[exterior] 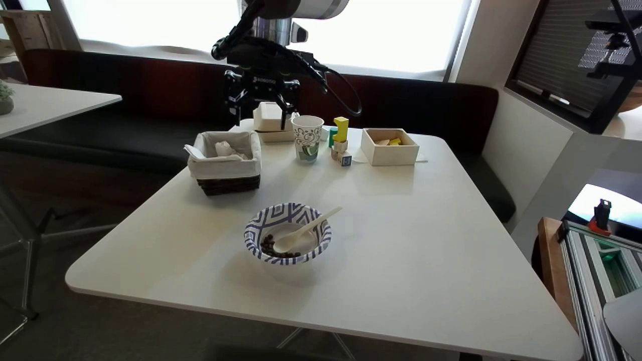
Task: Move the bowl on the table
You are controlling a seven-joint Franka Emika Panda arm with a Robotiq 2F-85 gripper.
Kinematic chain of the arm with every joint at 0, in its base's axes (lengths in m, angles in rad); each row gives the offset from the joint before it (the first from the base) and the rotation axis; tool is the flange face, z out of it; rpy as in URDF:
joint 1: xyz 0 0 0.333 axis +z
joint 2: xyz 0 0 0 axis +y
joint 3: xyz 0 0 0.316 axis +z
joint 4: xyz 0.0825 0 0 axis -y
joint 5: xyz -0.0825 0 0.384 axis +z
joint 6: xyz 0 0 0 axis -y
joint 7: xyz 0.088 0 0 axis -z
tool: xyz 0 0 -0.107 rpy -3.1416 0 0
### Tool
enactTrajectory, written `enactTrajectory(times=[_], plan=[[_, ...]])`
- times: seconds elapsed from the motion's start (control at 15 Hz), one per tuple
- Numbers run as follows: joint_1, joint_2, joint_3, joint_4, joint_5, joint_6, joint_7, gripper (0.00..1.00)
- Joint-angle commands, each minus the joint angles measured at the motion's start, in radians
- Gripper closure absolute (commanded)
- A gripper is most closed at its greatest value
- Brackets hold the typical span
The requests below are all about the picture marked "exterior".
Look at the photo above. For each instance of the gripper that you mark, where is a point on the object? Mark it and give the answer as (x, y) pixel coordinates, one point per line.
(261, 70)

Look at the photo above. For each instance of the blue patterned paper bowl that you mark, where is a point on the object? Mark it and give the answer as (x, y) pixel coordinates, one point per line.
(273, 220)

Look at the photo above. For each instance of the white closed box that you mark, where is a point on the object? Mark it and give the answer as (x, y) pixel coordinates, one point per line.
(268, 120)

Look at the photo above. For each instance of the crumpled white napkin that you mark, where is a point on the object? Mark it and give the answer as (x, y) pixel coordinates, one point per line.
(224, 149)

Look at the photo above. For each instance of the patterned paper cup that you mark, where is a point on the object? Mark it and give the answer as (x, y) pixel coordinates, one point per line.
(307, 140)

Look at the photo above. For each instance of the wicker basket with white liner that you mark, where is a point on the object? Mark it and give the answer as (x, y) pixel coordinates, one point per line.
(225, 173)

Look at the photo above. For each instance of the green block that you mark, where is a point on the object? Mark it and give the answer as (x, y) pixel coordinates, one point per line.
(332, 137)

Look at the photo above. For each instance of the white plastic spoon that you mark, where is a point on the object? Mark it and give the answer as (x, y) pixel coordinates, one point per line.
(194, 151)
(301, 233)

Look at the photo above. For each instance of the yellow block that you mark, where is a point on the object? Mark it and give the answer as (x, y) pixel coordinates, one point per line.
(341, 126)
(395, 142)

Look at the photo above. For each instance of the wooden cube with blue print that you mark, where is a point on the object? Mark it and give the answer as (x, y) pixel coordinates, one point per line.
(345, 160)

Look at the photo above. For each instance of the dark upholstered bench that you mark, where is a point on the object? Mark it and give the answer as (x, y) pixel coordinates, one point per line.
(150, 100)

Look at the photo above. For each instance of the white open wooden box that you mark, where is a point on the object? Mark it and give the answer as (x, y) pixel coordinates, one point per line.
(388, 153)

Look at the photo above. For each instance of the heap of coffee beans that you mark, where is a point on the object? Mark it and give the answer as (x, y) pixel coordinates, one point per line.
(268, 246)

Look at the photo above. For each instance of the white side table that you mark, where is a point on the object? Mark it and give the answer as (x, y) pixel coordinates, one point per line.
(45, 105)

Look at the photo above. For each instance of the small potted plant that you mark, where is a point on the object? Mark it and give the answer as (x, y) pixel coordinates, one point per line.
(5, 100)

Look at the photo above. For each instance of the window with blinds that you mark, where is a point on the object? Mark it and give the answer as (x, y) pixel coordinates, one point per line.
(556, 55)

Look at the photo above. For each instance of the red and black clamp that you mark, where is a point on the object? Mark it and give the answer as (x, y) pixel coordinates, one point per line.
(601, 218)

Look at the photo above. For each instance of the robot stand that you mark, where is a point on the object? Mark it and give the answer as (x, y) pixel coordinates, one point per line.
(582, 281)

